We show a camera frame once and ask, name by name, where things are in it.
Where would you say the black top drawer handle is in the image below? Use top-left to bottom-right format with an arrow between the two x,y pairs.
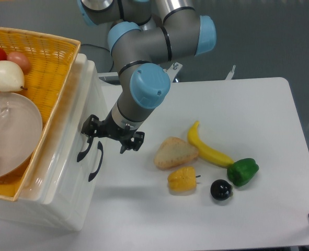
76,136 -> 94,162

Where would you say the white drawer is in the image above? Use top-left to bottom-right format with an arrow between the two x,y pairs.
19,53 -> 108,204

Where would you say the white pear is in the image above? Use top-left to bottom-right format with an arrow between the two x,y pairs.
0,61 -> 26,92

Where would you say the yellow wicker basket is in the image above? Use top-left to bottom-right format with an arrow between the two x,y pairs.
0,27 -> 81,201

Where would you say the green bell pepper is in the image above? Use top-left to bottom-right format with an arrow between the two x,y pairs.
226,158 -> 259,187

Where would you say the beige plate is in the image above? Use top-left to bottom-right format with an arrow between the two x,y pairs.
0,93 -> 42,177

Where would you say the black lower drawer handle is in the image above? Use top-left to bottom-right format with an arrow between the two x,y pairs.
88,141 -> 104,182

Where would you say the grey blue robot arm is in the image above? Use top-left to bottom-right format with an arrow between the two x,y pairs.
78,1 -> 216,151

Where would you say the black drawer handle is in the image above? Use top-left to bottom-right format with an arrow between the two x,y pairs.
76,136 -> 94,162
88,141 -> 104,182

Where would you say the yellow bell pepper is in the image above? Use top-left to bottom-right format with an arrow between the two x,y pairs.
167,166 -> 197,192

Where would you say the pink peach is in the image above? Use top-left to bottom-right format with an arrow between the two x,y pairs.
7,51 -> 31,74

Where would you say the yellow banana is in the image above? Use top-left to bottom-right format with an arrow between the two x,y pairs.
187,121 -> 234,168

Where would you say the bread slice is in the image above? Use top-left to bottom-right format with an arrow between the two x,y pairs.
154,136 -> 199,170

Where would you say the dark purple mangosteen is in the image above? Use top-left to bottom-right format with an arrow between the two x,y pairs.
210,179 -> 233,201

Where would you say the black cable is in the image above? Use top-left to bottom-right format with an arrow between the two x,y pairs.
80,43 -> 115,73

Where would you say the white drawer cabinet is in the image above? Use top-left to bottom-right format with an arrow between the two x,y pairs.
0,54 -> 108,231

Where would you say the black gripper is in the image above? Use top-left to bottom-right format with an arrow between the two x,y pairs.
81,115 -> 145,154

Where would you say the white metal bracket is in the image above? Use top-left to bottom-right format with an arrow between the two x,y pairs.
164,62 -> 183,83

